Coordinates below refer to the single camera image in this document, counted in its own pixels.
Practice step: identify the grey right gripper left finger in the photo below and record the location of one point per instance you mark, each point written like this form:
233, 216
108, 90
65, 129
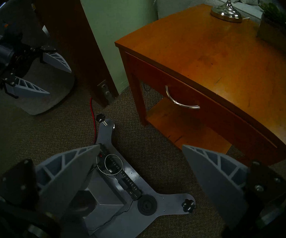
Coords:
66, 170

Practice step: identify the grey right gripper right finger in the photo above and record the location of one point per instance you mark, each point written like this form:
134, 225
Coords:
214, 180

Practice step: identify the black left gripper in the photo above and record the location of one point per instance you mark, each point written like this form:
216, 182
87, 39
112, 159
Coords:
16, 55

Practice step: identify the orange wooden table drawer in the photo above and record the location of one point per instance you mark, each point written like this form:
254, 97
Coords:
232, 121

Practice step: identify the orange wooden drawer side table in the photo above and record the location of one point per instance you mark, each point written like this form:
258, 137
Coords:
219, 54

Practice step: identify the black star knob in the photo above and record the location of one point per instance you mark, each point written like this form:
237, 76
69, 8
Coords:
188, 205
100, 118

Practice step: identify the black power strip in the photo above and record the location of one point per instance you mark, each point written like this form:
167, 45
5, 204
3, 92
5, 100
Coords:
125, 180

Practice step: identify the silver metal door plate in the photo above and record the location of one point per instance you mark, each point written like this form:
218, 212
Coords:
105, 91

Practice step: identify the grey robot mobile base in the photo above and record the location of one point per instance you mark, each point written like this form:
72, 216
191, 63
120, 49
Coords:
157, 215

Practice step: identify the succulent plants in wooden planter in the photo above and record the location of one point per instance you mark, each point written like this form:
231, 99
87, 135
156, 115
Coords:
276, 36

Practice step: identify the white shade chrome table lamp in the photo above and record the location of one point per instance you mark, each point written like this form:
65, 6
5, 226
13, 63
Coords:
227, 13

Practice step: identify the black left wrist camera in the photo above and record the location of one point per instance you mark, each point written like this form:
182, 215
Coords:
11, 29

